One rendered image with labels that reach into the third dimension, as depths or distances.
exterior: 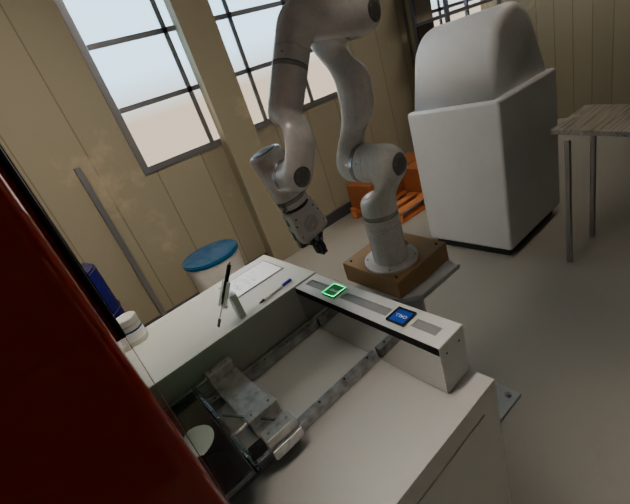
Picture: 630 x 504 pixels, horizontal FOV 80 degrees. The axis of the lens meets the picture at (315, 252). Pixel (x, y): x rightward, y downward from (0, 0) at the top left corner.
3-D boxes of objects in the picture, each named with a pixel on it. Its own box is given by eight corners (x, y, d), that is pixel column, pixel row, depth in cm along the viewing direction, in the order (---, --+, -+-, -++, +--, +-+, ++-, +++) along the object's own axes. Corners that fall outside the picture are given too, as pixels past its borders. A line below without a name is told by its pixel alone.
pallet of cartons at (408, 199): (410, 181, 465) (404, 151, 449) (463, 183, 408) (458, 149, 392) (351, 219, 418) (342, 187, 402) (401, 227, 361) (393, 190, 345)
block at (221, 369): (212, 384, 106) (208, 377, 105) (207, 379, 109) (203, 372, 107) (236, 367, 110) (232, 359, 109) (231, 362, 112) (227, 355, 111)
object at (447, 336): (449, 394, 87) (439, 349, 81) (307, 320, 130) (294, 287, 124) (471, 368, 91) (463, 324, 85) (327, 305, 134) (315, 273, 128)
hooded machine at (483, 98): (512, 259, 262) (489, 7, 196) (431, 244, 314) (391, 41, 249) (562, 209, 300) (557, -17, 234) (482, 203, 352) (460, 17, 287)
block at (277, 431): (271, 451, 81) (266, 442, 80) (263, 442, 84) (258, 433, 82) (299, 424, 85) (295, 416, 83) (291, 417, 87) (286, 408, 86)
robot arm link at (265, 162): (311, 186, 96) (291, 184, 103) (286, 140, 89) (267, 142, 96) (288, 206, 93) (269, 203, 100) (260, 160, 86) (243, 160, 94)
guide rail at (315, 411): (225, 507, 79) (219, 499, 78) (221, 501, 81) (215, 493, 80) (379, 360, 103) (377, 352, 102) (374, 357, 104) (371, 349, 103)
